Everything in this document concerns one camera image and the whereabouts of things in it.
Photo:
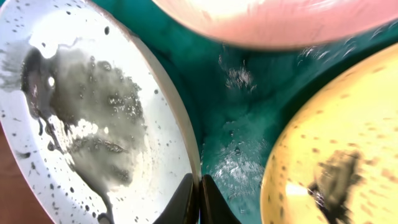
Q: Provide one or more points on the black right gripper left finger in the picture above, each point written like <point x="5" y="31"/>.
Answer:
<point x="183" y="207"/>

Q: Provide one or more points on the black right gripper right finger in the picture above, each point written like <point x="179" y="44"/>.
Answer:
<point x="213" y="206"/>

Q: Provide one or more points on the light blue speckled plate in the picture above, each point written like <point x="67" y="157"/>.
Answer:
<point x="92" y="118"/>

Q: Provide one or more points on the white speckled plate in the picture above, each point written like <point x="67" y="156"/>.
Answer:
<point x="279" y="24"/>

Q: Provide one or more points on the teal plastic tray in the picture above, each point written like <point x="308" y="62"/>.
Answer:
<point x="240" y="100"/>

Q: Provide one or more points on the yellow green speckled plate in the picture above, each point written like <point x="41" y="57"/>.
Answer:
<point x="336" y="160"/>

